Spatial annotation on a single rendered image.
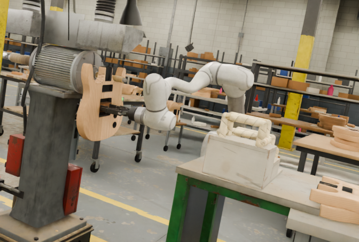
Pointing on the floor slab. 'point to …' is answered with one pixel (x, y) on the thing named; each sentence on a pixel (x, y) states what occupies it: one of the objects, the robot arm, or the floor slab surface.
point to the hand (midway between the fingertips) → (106, 107)
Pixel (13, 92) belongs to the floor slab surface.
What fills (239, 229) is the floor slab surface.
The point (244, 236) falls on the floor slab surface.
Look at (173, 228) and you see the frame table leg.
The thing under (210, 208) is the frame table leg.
